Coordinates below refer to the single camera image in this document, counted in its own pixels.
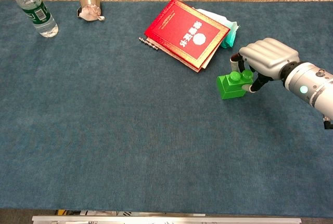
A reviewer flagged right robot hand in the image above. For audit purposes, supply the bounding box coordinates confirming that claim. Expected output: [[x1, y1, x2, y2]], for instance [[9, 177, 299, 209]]
[[230, 37, 300, 94]]

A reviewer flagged small green toy brick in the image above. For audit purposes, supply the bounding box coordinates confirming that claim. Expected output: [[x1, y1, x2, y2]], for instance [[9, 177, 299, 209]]
[[227, 70, 254, 87]]

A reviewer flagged large green toy brick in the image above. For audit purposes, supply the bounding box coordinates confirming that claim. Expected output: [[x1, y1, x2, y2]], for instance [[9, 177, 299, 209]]
[[216, 75, 247, 100]]

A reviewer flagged white and teal cloth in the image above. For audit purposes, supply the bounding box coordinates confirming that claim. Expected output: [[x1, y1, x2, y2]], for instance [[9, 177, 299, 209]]
[[195, 8, 240, 49]]

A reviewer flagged red gold-bordered book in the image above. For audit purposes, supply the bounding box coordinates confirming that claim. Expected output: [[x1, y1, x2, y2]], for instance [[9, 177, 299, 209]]
[[144, 0, 231, 73]]

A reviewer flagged blue felt table cloth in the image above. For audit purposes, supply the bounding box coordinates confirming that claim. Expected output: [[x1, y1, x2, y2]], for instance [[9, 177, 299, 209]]
[[0, 0, 333, 219]]

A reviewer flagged crumpled white tissue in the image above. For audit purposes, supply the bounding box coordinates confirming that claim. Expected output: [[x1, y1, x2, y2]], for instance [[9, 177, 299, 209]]
[[77, 3, 106, 22]]

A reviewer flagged clear plastic water bottle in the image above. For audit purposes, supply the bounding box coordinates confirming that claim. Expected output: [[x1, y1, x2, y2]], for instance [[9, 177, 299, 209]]
[[5, 0, 59, 38]]

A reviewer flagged small silver bead chain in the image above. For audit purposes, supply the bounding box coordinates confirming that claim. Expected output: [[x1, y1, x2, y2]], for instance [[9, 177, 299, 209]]
[[138, 36, 160, 51]]

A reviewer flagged aluminium profile rail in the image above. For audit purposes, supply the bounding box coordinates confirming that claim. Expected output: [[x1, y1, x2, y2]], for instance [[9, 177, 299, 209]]
[[31, 215, 302, 224]]

